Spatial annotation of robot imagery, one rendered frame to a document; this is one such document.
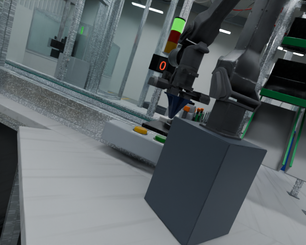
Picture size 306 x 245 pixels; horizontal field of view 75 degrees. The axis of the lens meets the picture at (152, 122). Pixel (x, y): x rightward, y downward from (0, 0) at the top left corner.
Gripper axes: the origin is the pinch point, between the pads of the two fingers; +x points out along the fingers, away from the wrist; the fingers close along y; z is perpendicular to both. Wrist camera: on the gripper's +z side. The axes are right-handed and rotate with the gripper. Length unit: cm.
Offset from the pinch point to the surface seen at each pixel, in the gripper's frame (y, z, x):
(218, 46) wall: -581, 902, -308
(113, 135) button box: 13.8, 3.9, 13.9
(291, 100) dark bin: -30.2, -10.6, -13.2
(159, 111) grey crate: -81, 196, 25
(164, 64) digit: -4.8, 32.7, -14.3
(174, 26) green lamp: -4.1, 33.6, -30.9
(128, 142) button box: 9.7, 0.7, 13.8
